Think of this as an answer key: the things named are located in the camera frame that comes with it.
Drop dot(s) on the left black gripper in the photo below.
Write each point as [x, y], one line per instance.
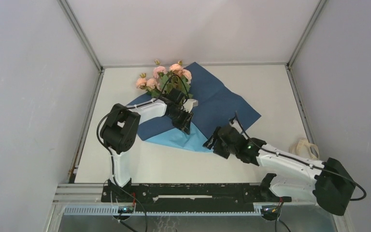
[185, 125]

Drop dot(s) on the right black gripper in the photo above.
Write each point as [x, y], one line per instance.
[209, 142]

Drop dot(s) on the blue wrapping paper sheet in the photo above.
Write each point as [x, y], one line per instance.
[216, 106]

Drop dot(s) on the pink fake flower bunch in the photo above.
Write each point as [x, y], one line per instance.
[166, 79]

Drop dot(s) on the cream lace ribbon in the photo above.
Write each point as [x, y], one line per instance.
[303, 146]

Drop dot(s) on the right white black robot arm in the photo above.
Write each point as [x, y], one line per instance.
[324, 183]

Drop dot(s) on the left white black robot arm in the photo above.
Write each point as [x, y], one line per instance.
[118, 129]

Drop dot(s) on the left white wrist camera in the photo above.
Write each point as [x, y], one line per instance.
[190, 104]

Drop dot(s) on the white cable duct strip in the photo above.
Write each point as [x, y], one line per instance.
[104, 210]

